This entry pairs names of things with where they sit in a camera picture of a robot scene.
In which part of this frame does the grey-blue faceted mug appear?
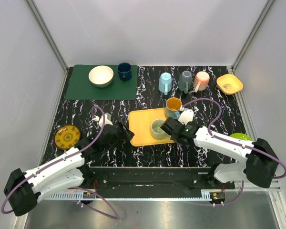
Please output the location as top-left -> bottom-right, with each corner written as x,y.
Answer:
178,71 -> 193,94

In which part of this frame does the light blue faceted mug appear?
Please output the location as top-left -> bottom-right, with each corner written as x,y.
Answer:
158,73 -> 172,96

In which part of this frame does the pink mug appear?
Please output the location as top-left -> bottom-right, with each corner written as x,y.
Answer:
193,71 -> 210,93

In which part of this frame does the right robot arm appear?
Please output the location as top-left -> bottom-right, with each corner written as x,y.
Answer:
161,117 -> 279,189

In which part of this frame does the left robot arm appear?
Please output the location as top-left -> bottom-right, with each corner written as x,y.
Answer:
1,122 -> 134,216

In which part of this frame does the pale green mug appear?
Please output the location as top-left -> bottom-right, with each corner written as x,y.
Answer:
150,119 -> 170,140

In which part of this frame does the orange-inside blue floral mug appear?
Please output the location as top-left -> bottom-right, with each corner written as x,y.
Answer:
164,97 -> 182,119

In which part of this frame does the dark blue mug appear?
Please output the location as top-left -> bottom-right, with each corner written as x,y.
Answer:
117,62 -> 132,81

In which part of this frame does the yellow plastic tray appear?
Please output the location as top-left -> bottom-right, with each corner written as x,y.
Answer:
128,108 -> 175,147

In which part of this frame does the yellow patterned saucer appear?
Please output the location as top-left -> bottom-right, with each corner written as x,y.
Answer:
53,124 -> 81,150

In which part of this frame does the lime green plate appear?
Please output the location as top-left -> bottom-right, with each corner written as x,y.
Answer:
230,133 -> 253,141

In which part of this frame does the white bowl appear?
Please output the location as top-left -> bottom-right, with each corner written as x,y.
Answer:
88,65 -> 114,88

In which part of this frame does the dark green mat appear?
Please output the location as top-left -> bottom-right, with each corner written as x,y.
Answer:
65,64 -> 138,100

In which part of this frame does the yellow square dish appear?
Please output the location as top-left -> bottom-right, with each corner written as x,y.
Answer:
216,74 -> 243,95

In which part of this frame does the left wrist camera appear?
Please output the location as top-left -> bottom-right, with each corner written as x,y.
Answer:
93,113 -> 113,127

